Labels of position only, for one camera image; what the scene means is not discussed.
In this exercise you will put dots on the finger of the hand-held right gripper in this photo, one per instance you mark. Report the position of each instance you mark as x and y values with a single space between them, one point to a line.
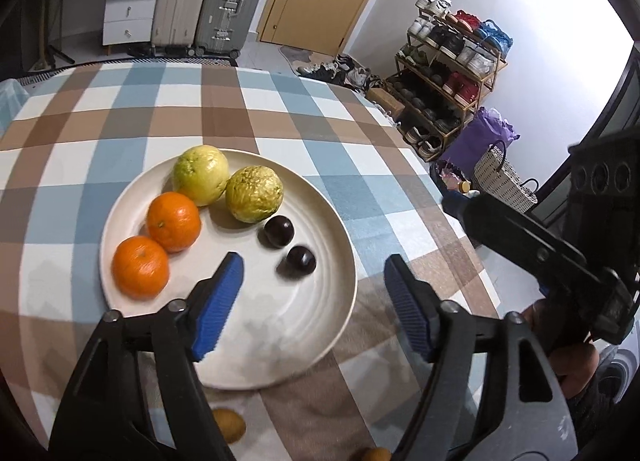
520 236

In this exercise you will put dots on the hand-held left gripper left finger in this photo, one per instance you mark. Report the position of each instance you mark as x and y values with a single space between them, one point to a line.
220 306

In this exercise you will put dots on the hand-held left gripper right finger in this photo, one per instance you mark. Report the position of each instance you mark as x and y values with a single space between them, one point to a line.
407 301

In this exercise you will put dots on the large cream plate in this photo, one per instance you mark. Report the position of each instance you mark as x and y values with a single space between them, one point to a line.
280 321

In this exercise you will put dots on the orange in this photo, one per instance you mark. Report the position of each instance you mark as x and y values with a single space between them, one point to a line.
173 222
140 267

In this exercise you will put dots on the dark plum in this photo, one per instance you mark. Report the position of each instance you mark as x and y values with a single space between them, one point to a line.
278 231
301 261

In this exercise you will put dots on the wrinkled yellow passion fruit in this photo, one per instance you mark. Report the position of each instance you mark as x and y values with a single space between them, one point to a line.
254 193

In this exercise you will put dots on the smooth yellow round fruit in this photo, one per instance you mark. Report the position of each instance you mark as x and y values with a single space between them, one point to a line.
201 175

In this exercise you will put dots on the person's right hand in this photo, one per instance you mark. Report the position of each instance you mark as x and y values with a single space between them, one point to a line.
575 366

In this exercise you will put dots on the black basket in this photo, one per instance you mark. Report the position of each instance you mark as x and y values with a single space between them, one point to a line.
447 181

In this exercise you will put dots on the purple bag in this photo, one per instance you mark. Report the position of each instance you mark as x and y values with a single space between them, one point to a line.
480 136

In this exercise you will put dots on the brown kiwi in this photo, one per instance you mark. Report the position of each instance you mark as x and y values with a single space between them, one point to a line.
228 425
376 455

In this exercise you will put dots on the wooden shoe rack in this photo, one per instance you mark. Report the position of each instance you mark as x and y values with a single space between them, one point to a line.
445 71

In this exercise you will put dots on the cardboard box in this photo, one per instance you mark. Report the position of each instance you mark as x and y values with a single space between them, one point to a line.
385 101

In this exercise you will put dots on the large checked tablecloth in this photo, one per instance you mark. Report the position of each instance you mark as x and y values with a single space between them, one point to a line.
75 141

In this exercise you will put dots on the pile of shoes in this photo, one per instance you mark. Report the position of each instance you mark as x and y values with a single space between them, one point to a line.
340 72

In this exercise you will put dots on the small floor rug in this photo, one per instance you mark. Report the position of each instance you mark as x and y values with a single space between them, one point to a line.
297 54

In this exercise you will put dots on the silver suitcase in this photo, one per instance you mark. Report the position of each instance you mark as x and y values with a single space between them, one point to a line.
230 1

